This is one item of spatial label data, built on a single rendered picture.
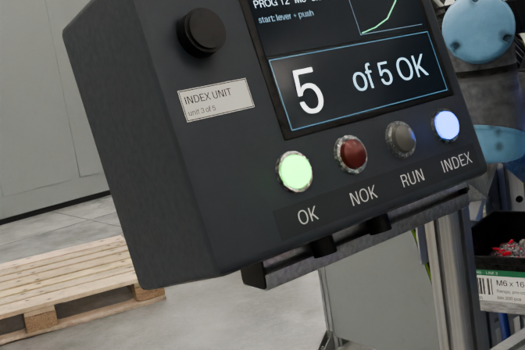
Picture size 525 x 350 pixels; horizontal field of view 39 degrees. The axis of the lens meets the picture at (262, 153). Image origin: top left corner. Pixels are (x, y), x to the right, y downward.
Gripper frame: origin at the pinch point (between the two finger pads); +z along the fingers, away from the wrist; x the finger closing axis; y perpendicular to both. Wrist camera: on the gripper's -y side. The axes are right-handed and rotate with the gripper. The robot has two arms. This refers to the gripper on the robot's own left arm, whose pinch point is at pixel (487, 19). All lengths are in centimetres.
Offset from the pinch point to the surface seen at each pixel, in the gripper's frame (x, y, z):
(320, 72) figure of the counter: -1, 13, -70
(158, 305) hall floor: 98, 172, 199
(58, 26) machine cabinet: -80, 333, 471
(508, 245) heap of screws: 33.8, 4.4, -5.3
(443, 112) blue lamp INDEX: 5, 6, -63
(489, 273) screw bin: 31.3, 7.4, -23.0
